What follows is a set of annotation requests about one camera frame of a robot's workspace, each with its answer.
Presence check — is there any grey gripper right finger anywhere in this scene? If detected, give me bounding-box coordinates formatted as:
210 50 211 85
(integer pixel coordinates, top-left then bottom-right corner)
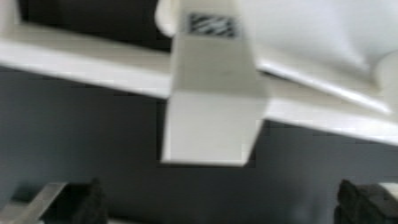
334 180 398 224

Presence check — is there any white desk leg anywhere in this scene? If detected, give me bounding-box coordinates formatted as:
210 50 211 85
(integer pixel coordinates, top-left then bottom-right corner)
155 0 268 166

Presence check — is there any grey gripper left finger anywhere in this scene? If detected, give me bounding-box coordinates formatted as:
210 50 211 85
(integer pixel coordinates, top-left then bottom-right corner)
0 179 108 224

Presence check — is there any white desk top tray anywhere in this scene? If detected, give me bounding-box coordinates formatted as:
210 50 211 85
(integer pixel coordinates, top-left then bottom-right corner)
0 0 398 145

